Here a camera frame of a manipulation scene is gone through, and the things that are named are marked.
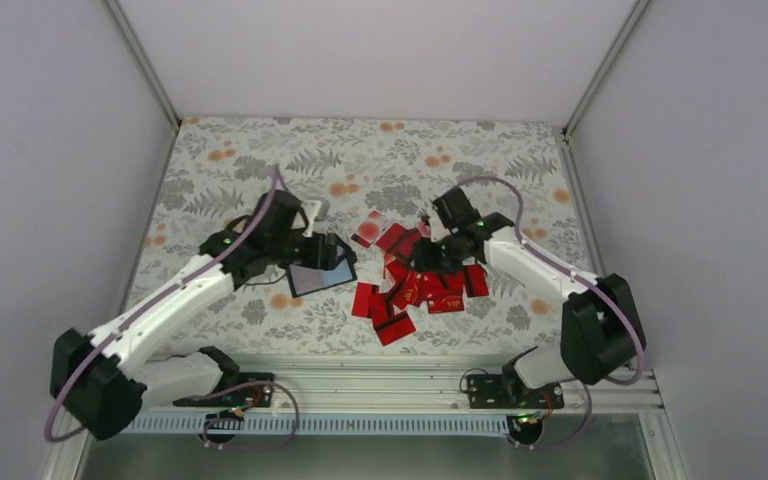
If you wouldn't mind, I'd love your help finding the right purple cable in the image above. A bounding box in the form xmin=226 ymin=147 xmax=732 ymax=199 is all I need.
xmin=453 ymin=175 xmax=648 ymax=453

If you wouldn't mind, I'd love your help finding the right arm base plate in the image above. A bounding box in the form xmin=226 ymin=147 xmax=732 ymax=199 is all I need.
xmin=462 ymin=373 xmax=565 ymax=410

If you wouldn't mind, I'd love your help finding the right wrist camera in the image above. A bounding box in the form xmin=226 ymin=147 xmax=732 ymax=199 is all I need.
xmin=420 ymin=211 xmax=449 ymax=242

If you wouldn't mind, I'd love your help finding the floral patterned table mat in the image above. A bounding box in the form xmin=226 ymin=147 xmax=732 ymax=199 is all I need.
xmin=128 ymin=116 xmax=592 ymax=355

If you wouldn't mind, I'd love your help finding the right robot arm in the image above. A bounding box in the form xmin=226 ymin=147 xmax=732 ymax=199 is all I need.
xmin=411 ymin=187 xmax=646 ymax=407

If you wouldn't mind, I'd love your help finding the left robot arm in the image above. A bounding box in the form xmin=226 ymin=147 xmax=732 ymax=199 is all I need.
xmin=50 ymin=190 xmax=357 ymax=440

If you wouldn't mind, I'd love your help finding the red card left edge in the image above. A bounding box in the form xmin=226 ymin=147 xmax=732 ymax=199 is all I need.
xmin=351 ymin=282 xmax=379 ymax=319

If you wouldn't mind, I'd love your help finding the black leather card holder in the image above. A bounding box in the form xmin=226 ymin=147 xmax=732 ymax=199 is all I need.
xmin=286 ymin=237 xmax=357 ymax=298

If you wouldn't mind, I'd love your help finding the red card far right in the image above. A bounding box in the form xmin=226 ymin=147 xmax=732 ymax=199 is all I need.
xmin=462 ymin=264 xmax=489 ymax=298

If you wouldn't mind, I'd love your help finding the red vip card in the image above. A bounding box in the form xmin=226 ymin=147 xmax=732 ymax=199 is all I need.
xmin=426 ymin=291 xmax=465 ymax=314
xmin=388 ymin=273 xmax=423 ymax=310

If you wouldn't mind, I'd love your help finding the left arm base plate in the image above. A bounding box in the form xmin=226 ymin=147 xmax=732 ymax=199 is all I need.
xmin=173 ymin=372 xmax=275 ymax=408

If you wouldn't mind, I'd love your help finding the aluminium rail frame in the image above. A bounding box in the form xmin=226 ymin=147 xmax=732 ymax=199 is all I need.
xmin=65 ymin=354 xmax=665 ymax=415

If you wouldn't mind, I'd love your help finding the red card front bottom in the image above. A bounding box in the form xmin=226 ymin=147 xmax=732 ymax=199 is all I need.
xmin=372 ymin=311 xmax=416 ymax=346

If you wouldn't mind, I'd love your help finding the red card top centre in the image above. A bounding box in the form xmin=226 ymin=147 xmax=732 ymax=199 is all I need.
xmin=375 ymin=224 xmax=422 ymax=264

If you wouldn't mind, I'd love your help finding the white red circle card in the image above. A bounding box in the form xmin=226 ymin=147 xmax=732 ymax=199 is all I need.
xmin=350 ymin=210 xmax=391 ymax=249

